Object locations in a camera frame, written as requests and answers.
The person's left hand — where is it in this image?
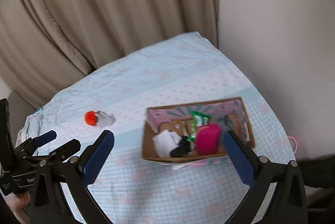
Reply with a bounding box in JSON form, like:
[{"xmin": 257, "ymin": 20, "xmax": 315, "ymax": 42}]
[{"xmin": 8, "ymin": 191, "xmax": 31, "ymax": 224}]

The beige curtain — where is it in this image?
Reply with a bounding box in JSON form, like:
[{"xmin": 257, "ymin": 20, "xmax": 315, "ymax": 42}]
[{"xmin": 1, "ymin": 0, "xmax": 218, "ymax": 108}]

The black small plush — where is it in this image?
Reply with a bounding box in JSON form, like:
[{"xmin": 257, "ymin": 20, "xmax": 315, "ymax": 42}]
[{"xmin": 170, "ymin": 137, "xmax": 193, "ymax": 158}]

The pink cord loop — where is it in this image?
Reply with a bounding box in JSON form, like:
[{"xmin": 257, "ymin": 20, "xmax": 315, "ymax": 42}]
[{"xmin": 287, "ymin": 136, "xmax": 299, "ymax": 154}]

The magenta pouch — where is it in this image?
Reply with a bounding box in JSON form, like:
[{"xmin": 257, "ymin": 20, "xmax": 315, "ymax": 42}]
[{"xmin": 195, "ymin": 124, "xmax": 221, "ymax": 155}]

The grey toy orange pompom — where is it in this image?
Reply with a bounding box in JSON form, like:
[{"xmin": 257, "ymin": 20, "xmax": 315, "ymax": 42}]
[{"xmin": 84, "ymin": 111, "xmax": 116, "ymax": 128}]

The grey sock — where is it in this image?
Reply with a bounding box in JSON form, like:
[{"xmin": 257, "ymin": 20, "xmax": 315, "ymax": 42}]
[{"xmin": 214, "ymin": 115, "xmax": 234, "ymax": 133}]

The blue checkered bed cover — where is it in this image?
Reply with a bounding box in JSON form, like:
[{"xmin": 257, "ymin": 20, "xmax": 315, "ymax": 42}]
[{"xmin": 18, "ymin": 33, "xmax": 295, "ymax": 223}]

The green wet wipes pack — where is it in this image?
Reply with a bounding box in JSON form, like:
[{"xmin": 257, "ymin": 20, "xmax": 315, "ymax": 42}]
[{"xmin": 189, "ymin": 111, "xmax": 211, "ymax": 141}]

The cardboard box pink lining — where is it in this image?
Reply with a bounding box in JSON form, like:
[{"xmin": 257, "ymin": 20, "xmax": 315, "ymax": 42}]
[{"xmin": 141, "ymin": 97, "xmax": 255, "ymax": 163}]

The brown cookie plush toy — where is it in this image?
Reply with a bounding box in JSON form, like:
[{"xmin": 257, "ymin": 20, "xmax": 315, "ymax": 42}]
[{"xmin": 159, "ymin": 119, "xmax": 191, "ymax": 137}]

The white tissue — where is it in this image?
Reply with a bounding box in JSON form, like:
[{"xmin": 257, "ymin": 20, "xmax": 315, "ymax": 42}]
[{"xmin": 152, "ymin": 130, "xmax": 182, "ymax": 158}]

